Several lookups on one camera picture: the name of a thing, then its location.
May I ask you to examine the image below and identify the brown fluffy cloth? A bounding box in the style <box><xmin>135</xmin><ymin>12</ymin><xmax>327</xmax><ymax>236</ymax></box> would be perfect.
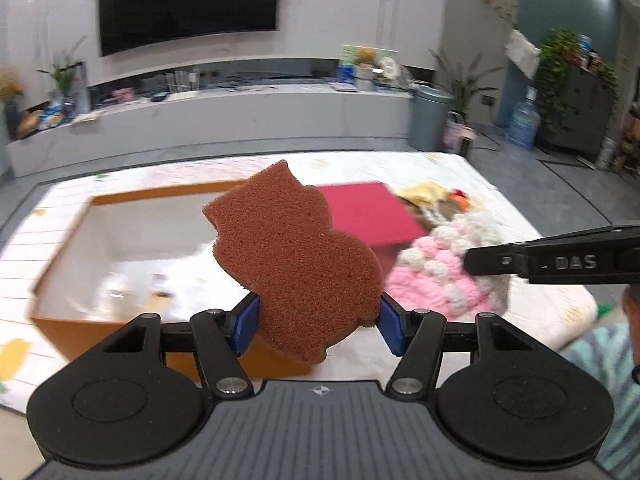
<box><xmin>400</xmin><ymin>198</ymin><xmax>464</xmax><ymax>233</ymax></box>

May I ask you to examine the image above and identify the yellow cloth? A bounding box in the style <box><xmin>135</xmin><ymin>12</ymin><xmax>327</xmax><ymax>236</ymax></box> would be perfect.
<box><xmin>396</xmin><ymin>182</ymin><xmax>449</xmax><ymax>208</ymax></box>

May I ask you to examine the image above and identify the grey-green trash bin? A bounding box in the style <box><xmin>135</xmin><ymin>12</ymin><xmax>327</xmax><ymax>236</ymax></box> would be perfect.
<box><xmin>408</xmin><ymin>84</ymin><xmax>454</xmax><ymax>152</ymax></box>

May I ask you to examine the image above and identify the dark cabinet with vines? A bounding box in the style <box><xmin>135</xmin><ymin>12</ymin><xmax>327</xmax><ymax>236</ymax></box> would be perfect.
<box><xmin>535</xmin><ymin>29</ymin><xmax>620</xmax><ymax>157</ymax></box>

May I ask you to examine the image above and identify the brown owl-shaped sponge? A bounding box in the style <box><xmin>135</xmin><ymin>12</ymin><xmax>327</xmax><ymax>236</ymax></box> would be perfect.
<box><xmin>203</xmin><ymin>160</ymin><xmax>384</xmax><ymax>364</ymax></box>

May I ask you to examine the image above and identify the dried yellow flower vase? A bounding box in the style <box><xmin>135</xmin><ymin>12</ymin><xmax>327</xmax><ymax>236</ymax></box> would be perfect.
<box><xmin>0</xmin><ymin>66</ymin><xmax>24</xmax><ymax>141</ymax></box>

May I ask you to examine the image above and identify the green leafy vase plant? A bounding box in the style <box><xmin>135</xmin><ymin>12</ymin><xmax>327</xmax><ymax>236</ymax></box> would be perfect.
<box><xmin>38</xmin><ymin>36</ymin><xmax>91</xmax><ymax>122</ymax></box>

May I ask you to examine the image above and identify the pink white knitted item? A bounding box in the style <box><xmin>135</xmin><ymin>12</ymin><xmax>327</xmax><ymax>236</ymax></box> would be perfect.
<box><xmin>385</xmin><ymin>211</ymin><xmax>510</xmax><ymax>321</ymax></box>

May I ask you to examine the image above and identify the person in striped shirt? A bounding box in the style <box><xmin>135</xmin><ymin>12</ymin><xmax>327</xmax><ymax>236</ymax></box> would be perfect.
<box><xmin>562</xmin><ymin>285</ymin><xmax>640</xmax><ymax>479</ymax></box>

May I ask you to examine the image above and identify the orange red crochet toy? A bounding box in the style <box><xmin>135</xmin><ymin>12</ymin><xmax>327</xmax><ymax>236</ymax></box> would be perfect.
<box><xmin>447</xmin><ymin>190</ymin><xmax>472</xmax><ymax>211</ymax></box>

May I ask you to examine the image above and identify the green potted plant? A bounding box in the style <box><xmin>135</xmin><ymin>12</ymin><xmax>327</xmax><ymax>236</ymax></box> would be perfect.
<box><xmin>430</xmin><ymin>50</ymin><xmax>504</xmax><ymax>120</ymax></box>

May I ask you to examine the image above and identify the white wifi router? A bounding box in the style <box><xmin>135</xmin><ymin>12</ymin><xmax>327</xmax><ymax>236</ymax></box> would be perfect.
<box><xmin>165</xmin><ymin>70</ymin><xmax>200</xmax><ymax>101</ymax></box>

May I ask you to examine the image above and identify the orange white cardboard box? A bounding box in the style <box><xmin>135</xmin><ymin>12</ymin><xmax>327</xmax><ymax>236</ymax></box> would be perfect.
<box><xmin>29</xmin><ymin>182</ymin><xmax>247</xmax><ymax>360</ymax></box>

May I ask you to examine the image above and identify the pink small heater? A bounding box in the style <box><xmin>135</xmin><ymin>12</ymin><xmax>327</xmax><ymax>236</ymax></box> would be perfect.
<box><xmin>442</xmin><ymin>112</ymin><xmax>476</xmax><ymax>159</ymax></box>

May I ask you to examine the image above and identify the teddy bear toy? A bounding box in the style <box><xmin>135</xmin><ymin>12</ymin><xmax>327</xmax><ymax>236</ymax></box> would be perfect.
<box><xmin>355</xmin><ymin>47</ymin><xmax>378</xmax><ymax>70</ymax></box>

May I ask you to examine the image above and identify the white hanging bag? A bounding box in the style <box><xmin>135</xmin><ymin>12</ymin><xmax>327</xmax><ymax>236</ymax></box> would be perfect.
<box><xmin>504</xmin><ymin>29</ymin><xmax>540</xmax><ymax>80</ymax></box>

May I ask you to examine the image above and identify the grey tv console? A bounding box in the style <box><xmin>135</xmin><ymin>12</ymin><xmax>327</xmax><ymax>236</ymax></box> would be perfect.
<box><xmin>6</xmin><ymin>82</ymin><xmax>414</xmax><ymax>177</ymax></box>

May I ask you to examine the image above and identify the red transparent storage box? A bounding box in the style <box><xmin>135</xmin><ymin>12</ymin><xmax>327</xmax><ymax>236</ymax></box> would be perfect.
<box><xmin>318</xmin><ymin>182</ymin><xmax>427</xmax><ymax>276</ymax></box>

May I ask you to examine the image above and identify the green picture card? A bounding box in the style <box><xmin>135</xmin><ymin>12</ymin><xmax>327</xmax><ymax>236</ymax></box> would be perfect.
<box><xmin>336</xmin><ymin>44</ymin><xmax>402</xmax><ymax>91</ymax></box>

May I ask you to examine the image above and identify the white patterned tablecloth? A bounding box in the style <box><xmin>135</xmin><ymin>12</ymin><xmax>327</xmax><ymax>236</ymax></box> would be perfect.
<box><xmin>1</xmin><ymin>152</ymin><xmax>597</xmax><ymax>412</ymax></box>

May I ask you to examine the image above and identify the blue water jug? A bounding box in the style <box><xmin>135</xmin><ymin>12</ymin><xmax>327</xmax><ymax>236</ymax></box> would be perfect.
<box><xmin>506</xmin><ymin>87</ymin><xmax>540</xmax><ymax>150</ymax></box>

